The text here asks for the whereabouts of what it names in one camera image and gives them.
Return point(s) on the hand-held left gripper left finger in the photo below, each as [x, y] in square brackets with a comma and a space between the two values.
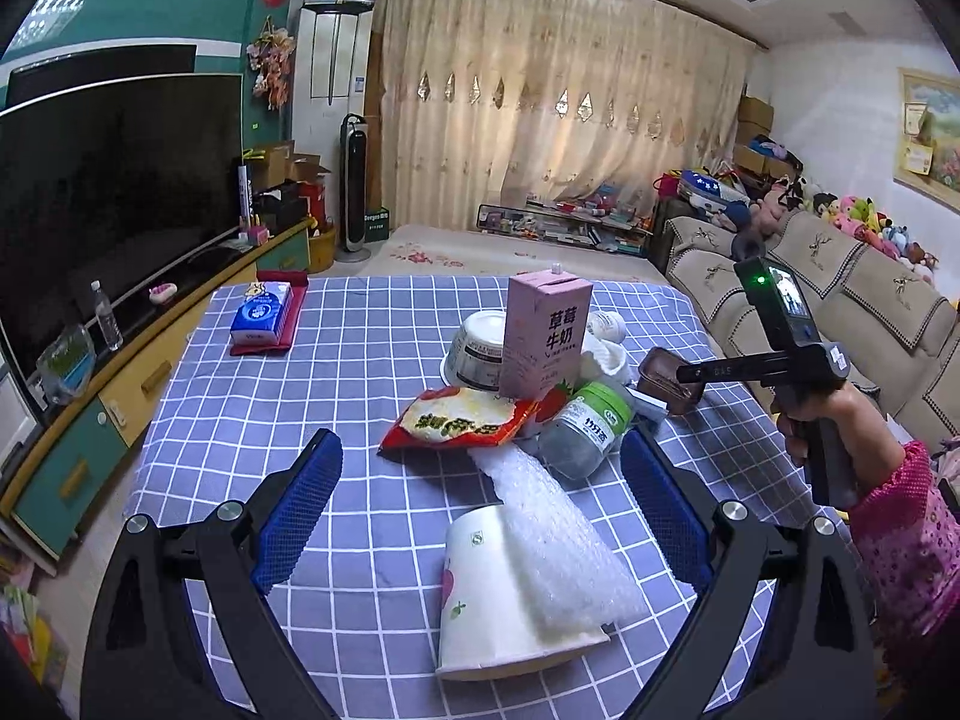
[300, 510]

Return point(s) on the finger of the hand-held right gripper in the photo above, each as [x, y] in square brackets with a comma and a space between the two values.
[709, 373]

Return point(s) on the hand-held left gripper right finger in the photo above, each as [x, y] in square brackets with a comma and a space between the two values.
[660, 510]

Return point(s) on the brown plastic container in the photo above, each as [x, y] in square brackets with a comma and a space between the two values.
[667, 382]

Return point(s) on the bubble wrap sheet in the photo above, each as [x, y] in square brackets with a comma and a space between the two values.
[555, 540]

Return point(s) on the clear jar green lid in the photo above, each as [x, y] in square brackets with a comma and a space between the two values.
[585, 427]

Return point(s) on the pink milk carton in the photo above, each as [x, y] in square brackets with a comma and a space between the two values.
[540, 337]

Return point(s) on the red yellow snack bag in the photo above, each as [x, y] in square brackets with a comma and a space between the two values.
[450, 420]

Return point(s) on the white paper cup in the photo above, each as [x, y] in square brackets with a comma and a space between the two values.
[480, 600]

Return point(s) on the white instant noodle bowl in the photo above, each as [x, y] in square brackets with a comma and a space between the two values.
[476, 349]

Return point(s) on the person's right hand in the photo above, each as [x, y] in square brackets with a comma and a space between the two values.
[870, 435]

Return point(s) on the beige sofa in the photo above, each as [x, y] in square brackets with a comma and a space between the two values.
[840, 292]

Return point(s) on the pile of plush toys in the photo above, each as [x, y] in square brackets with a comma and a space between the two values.
[855, 214]

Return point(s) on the blue checked tablecloth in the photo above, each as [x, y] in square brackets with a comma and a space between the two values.
[360, 360]

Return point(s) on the stacked cardboard boxes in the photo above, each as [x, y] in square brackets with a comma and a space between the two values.
[757, 135]

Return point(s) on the blue tissue pack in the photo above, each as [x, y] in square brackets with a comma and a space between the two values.
[261, 313]

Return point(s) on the low shelf of toys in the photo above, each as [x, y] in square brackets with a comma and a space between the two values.
[562, 221]

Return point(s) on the green yellow television cabinet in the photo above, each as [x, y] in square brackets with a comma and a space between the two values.
[67, 472]

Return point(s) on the pink small dish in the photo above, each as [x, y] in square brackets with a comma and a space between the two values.
[163, 292]

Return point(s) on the yellow basket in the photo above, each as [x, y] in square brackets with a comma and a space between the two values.
[322, 247]

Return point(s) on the floral floor mat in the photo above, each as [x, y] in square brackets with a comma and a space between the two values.
[465, 255]

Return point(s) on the clear water bottle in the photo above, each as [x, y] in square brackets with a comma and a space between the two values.
[107, 319]

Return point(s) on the clear plastic box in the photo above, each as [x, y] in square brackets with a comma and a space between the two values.
[66, 364]

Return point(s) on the colourful paper stack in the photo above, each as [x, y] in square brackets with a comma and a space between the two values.
[22, 615]

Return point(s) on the beige curtain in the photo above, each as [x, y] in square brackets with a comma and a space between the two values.
[562, 90]

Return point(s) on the black tower fan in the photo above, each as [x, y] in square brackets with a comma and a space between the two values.
[354, 187]

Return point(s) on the open cardboard boxes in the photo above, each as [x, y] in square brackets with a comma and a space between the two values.
[281, 165]

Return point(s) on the black television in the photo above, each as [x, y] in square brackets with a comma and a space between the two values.
[112, 187]

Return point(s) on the white standing air conditioner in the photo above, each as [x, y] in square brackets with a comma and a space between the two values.
[330, 127]

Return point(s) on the hanging flower decoration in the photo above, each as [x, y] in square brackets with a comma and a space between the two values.
[271, 64]

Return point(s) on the framed wall picture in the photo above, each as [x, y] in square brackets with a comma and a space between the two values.
[930, 131]

